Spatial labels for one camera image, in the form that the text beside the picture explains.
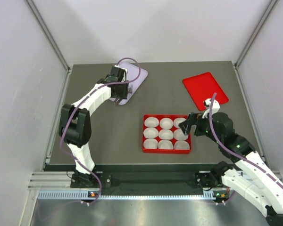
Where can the red box lid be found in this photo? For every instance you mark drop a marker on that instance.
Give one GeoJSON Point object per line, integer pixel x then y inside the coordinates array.
{"type": "Point", "coordinates": [203, 86]}

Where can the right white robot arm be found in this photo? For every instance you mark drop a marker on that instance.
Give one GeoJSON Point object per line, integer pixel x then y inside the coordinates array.
{"type": "Point", "coordinates": [251, 178]}

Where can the white paper cup bottom-right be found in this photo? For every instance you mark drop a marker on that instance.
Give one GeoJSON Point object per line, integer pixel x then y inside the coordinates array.
{"type": "Point", "coordinates": [181, 145]}

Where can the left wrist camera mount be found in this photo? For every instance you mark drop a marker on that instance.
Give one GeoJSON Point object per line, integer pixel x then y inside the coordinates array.
{"type": "Point", "coordinates": [118, 74]}

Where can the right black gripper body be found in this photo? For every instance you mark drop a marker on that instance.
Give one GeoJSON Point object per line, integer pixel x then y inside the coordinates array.
{"type": "Point", "coordinates": [203, 126]}

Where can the white paper cup middle-left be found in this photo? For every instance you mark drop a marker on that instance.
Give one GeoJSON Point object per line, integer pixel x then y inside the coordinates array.
{"type": "Point", "coordinates": [150, 132]}

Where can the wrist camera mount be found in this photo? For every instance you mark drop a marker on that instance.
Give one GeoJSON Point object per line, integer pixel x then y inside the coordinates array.
{"type": "Point", "coordinates": [118, 74]}
{"type": "Point", "coordinates": [212, 107]}

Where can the white paper cup top-left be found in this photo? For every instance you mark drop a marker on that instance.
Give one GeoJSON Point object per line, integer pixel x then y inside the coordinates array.
{"type": "Point", "coordinates": [151, 122]}

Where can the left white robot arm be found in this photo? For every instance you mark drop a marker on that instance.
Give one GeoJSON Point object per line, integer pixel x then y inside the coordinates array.
{"type": "Point", "coordinates": [75, 122]}

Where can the grey slotted cable duct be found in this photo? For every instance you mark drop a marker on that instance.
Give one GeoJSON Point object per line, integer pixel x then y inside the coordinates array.
{"type": "Point", "coordinates": [90, 195]}

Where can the white paper cup bottom-left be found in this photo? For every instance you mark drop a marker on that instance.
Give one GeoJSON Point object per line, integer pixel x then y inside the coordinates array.
{"type": "Point", "coordinates": [150, 143]}

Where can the white paper cup bottom-middle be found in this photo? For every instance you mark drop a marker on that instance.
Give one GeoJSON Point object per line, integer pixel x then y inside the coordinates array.
{"type": "Point", "coordinates": [165, 145]}

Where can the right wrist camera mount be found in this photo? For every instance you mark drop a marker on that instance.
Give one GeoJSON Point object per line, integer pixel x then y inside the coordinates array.
{"type": "Point", "coordinates": [212, 107]}

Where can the white paper cup top-middle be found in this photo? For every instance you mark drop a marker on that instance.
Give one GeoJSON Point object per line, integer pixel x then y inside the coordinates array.
{"type": "Point", "coordinates": [166, 123]}

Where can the red chocolate box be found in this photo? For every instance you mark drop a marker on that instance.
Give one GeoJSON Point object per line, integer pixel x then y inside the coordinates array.
{"type": "Point", "coordinates": [160, 116]}

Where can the white paper cup centre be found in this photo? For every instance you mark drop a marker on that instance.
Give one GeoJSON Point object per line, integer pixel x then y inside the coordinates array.
{"type": "Point", "coordinates": [166, 134]}

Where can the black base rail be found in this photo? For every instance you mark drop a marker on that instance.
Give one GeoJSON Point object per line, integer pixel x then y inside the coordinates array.
{"type": "Point", "coordinates": [149, 178]}

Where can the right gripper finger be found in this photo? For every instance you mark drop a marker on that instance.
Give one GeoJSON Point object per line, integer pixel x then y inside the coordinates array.
{"type": "Point", "coordinates": [189, 122]}
{"type": "Point", "coordinates": [186, 128]}

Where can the white paper cup top-right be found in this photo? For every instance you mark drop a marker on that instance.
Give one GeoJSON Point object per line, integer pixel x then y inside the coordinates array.
{"type": "Point", "coordinates": [177, 121]}

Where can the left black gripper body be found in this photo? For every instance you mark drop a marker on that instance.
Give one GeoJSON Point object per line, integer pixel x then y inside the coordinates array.
{"type": "Point", "coordinates": [122, 92]}

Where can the white paper cup middle-right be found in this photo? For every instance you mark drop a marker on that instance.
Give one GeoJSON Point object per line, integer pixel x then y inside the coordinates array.
{"type": "Point", "coordinates": [179, 135]}

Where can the metal tongs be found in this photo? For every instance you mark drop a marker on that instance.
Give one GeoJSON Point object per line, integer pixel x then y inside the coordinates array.
{"type": "Point", "coordinates": [117, 101]}

